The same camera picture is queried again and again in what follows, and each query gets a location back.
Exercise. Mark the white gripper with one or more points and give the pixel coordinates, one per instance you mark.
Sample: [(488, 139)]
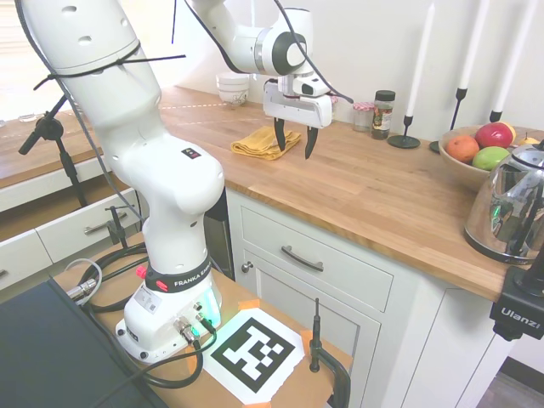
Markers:
[(297, 109)]

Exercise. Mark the yellow towel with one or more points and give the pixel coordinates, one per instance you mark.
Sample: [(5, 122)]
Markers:
[(255, 144)]

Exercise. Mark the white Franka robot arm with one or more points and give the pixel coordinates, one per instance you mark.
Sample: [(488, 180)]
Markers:
[(140, 161)]

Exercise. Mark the glass jar red checkered lid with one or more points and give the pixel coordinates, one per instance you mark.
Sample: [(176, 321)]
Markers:
[(362, 119), (334, 106)]

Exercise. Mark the white bowl with pattern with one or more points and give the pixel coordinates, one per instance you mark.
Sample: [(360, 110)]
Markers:
[(233, 98)]

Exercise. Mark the plain white bowl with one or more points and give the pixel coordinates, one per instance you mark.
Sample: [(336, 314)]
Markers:
[(231, 80)]

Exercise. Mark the spice jar black lid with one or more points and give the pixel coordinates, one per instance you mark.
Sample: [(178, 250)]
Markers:
[(382, 117)]

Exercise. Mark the black candle holder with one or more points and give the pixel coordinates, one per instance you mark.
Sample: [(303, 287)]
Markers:
[(496, 116), (458, 102), (404, 139)]

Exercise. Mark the dark appliance panel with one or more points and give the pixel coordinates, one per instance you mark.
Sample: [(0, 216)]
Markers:
[(219, 238)]

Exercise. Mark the silver cabinet knob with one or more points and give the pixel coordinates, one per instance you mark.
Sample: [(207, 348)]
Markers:
[(247, 267)]

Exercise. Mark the white drawer front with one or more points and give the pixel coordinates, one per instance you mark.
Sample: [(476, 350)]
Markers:
[(340, 272)]

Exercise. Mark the tall white taper candle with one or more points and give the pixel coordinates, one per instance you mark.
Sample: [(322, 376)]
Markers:
[(474, 47), (514, 59), (421, 64)]

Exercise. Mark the wooden fruit bowl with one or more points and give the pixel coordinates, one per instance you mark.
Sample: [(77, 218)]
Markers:
[(459, 168)]

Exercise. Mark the orange fruit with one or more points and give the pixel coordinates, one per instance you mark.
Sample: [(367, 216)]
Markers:
[(462, 149)]

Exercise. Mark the black zip tie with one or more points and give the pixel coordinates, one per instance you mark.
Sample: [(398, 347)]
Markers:
[(173, 21), (106, 68)]

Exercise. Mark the orange tape piece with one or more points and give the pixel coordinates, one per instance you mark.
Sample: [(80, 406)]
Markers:
[(191, 363), (306, 334), (250, 305), (263, 404)]

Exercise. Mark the green apple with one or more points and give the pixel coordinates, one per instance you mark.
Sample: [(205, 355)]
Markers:
[(489, 158)]

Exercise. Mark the red apple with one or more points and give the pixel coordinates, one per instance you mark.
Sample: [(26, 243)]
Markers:
[(493, 135)]

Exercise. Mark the large black bar clamp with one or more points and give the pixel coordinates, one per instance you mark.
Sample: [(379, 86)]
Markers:
[(315, 336)]

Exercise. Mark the small black clamp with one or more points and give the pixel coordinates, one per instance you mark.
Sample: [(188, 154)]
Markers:
[(115, 227)]

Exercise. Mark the yellow lemon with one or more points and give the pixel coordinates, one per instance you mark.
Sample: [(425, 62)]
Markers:
[(511, 129)]

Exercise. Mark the stainless steel kettle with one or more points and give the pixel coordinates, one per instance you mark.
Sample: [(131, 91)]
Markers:
[(506, 204)]

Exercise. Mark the black white marker sheet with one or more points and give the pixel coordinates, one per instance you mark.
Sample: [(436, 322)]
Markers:
[(255, 355)]

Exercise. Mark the white kitchen cabinet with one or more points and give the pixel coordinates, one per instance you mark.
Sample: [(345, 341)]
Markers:
[(42, 242), (408, 331)]

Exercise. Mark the black tripod stand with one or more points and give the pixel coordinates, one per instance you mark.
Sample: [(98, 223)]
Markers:
[(64, 149)]

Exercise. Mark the yellow pear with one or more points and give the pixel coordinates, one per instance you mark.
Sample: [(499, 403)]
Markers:
[(528, 139)]

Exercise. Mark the brown wooden base board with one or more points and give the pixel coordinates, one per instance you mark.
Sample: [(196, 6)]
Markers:
[(314, 387)]

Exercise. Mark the clear glass dish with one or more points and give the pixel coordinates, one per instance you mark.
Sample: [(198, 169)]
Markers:
[(26, 117)]

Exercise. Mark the black stand pole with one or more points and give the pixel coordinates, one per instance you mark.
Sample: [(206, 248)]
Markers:
[(516, 308)]

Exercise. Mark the bright window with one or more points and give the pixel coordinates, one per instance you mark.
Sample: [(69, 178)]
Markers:
[(17, 51)]

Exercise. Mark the black controller box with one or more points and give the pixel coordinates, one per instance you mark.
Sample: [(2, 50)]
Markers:
[(51, 353)]

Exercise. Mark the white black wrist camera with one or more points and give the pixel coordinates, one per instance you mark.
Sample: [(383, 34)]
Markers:
[(310, 87)]

